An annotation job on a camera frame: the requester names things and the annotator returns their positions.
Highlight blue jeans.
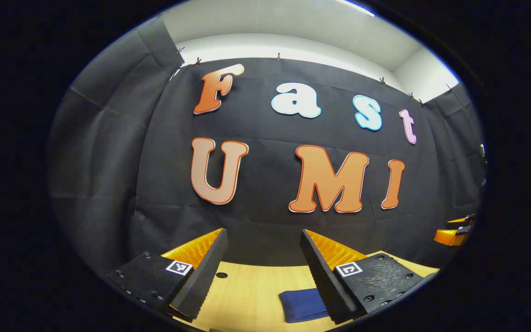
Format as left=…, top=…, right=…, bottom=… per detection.
left=278, top=288, right=331, bottom=324

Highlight row of backdrop clips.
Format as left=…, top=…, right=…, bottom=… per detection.
left=155, top=13, right=455, bottom=107

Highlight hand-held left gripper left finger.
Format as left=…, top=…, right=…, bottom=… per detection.
left=106, top=228, right=229, bottom=322

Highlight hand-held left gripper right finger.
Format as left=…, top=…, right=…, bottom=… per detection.
left=300, top=229, right=437, bottom=325

